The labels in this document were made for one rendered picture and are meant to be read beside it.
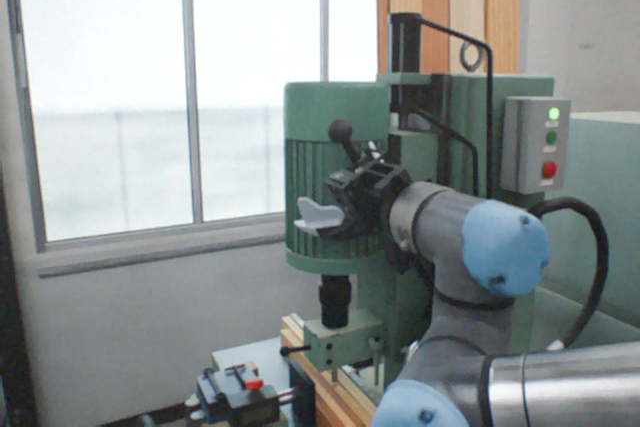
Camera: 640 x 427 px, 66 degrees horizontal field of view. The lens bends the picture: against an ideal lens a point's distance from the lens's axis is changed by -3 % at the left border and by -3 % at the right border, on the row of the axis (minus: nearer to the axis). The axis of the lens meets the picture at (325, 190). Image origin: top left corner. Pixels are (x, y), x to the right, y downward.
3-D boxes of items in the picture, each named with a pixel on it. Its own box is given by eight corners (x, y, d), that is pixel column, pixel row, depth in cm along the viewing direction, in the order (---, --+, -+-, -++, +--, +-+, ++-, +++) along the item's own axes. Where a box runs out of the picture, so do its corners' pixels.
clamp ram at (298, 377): (259, 410, 94) (258, 367, 92) (296, 399, 97) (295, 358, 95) (277, 439, 86) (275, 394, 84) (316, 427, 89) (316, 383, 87)
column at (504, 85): (380, 392, 117) (388, 73, 101) (455, 368, 126) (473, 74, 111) (442, 453, 97) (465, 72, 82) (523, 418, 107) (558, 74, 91)
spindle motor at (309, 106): (270, 252, 94) (267, 81, 87) (353, 239, 102) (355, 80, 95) (311, 286, 79) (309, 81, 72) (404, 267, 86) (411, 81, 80)
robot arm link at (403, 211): (478, 228, 54) (425, 279, 52) (450, 218, 58) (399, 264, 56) (452, 173, 51) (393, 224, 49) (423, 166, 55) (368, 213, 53)
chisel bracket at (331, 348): (302, 362, 96) (302, 321, 94) (366, 345, 102) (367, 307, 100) (319, 382, 89) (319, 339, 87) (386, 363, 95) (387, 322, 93)
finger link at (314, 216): (278, 196, 69) (334, 182, 64) (300, 228, 72) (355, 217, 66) (269, 211, 67) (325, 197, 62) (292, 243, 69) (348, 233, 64)
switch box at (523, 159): (498, 188, 90) (504, 97, 86) (537, 183, 94) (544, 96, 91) (525, 195, 84) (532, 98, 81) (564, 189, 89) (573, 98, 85)
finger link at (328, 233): (322, 212, 68) (378, 199, 63) (329, 222, 69) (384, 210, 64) (310, 235, 65) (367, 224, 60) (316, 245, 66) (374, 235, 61)
